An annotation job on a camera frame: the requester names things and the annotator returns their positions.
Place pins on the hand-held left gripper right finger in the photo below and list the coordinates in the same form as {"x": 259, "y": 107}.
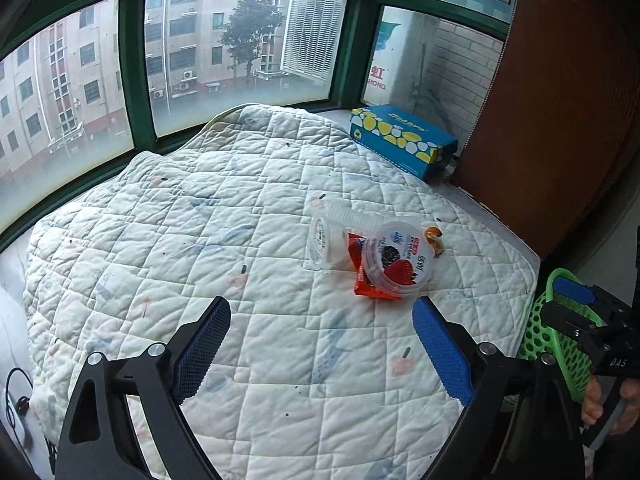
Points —
{"x": 440, "y": 350}

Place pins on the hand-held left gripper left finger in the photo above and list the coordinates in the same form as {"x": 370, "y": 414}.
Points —
{"x": 200, "y": 350}

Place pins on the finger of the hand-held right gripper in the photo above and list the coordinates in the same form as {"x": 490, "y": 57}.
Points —
{"x": 570, "y": 322}
{"x": 575, "y": 290}

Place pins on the green perforated plastic basket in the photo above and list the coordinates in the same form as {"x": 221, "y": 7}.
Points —
{"x": 550, "y": 276}

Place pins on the berry label plastic cup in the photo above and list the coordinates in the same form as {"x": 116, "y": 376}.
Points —
{"x": 395, "y": 260}

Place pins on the red snack wrapper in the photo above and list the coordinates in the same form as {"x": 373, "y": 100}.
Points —
{"x": 360, "y": 280}

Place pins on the clear ribbed plastic container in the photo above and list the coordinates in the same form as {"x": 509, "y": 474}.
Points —
{"x": 360, "y": 217}

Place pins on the clear plastic cup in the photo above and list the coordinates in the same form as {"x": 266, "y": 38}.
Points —
{"x": 325, "y": 240}

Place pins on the person's right hand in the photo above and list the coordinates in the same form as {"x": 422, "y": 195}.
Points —
{"x": 595, "y": 402}

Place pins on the white quilted mat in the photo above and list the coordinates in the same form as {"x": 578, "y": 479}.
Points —
{"x": 200, "y": 235}

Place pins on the brown wooden cabinet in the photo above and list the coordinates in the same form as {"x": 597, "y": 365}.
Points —
{"x": 550, "y": 110}

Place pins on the blue dotted tissue box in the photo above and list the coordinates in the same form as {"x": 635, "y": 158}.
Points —
{"x": 400, "y": 135}

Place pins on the white printed board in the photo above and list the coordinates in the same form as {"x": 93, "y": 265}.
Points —
{"x": 390, "y": 60}

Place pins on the beige apartment building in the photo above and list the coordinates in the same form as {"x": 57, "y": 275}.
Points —
{"x": 60, "y": 85}

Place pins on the green tree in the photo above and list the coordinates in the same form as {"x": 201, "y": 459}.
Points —
{"x": 250, "y": 30}

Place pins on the white louvred air conditioner unit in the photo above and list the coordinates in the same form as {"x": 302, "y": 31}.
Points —
{"x": 312, "y": 35}

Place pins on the green window frame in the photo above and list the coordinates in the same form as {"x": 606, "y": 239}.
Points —
{"x": 132, "y": 60}

